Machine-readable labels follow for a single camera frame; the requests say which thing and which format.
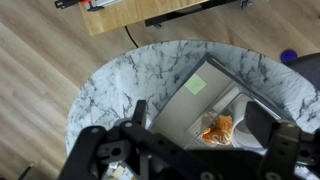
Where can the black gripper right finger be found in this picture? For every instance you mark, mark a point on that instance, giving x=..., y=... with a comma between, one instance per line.
x=263, y=126

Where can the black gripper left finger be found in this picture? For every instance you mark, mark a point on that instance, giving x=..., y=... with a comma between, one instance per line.
x=139, y=115

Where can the clear plastic round container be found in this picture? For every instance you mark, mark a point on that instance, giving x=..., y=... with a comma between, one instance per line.
x=241, y=137

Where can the round white marble table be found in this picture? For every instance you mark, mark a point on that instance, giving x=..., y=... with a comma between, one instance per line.
x=101, y=132

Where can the orange snack packet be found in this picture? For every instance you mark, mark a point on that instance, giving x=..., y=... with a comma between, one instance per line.
x=219, y=132

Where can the navy blue cardboard box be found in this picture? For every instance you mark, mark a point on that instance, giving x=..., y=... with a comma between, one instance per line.
x=222, y=85

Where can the green sticky note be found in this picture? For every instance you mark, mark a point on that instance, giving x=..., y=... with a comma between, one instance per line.
x=195, y=84

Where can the purple round object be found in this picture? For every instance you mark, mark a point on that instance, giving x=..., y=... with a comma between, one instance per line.
x=288, y=55

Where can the light wooden desk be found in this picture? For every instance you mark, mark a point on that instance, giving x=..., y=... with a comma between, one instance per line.
x=128, y=12

